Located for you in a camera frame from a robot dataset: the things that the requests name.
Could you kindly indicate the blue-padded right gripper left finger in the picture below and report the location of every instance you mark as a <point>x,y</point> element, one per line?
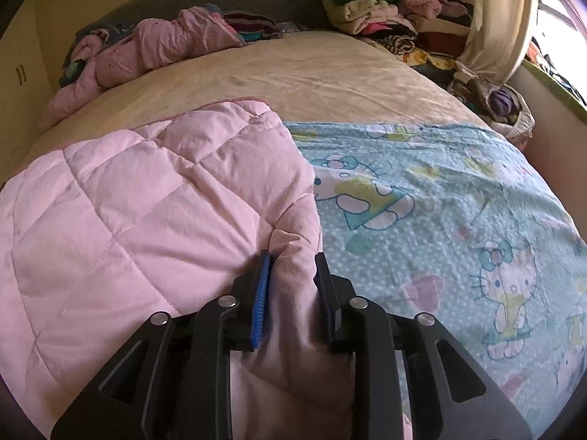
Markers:
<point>171,378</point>

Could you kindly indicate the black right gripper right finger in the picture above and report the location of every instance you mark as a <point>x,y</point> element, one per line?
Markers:
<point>410,374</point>

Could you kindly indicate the pink quilted blanket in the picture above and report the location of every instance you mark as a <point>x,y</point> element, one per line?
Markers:
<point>97,236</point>

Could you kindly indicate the pile of mixed clothes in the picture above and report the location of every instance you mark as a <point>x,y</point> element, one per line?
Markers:
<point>429,36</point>

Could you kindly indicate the blue Hello Kitty sheet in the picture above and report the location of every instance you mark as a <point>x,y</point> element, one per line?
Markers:
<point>452,220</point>

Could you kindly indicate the beige mattress cover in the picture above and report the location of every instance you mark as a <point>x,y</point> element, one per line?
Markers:
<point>312,76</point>

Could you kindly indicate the crumpled pink comforter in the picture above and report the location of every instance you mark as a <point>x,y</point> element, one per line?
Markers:
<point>108,57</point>

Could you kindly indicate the cream built-in wardrobe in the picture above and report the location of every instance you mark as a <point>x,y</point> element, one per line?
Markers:
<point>25,89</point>

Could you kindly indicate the dark patterned pillow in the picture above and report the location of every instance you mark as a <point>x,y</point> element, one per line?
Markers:
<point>253,27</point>

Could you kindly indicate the cream curtain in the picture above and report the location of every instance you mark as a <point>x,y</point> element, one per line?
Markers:
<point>499,36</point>

